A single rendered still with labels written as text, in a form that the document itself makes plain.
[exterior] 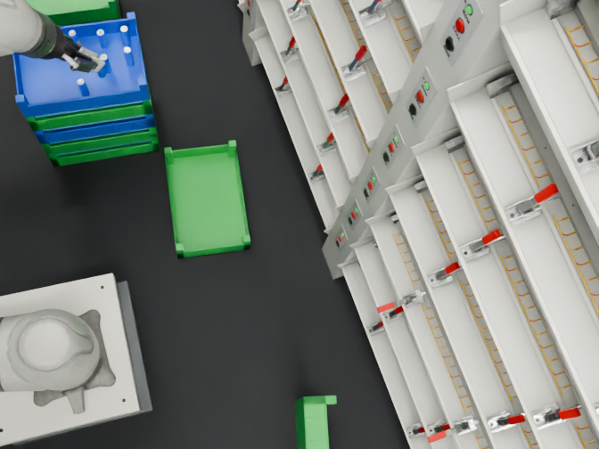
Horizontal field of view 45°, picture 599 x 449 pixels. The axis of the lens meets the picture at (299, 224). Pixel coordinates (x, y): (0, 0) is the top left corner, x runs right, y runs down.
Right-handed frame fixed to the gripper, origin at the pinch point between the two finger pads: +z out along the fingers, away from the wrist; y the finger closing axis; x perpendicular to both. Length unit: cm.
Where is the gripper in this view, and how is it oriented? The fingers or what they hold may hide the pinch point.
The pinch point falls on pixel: (89, 60)
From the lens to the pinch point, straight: 173.9
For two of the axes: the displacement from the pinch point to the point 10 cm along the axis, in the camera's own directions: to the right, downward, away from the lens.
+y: 6.7, 7.3, -1.5
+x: 7.1, -6.9, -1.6
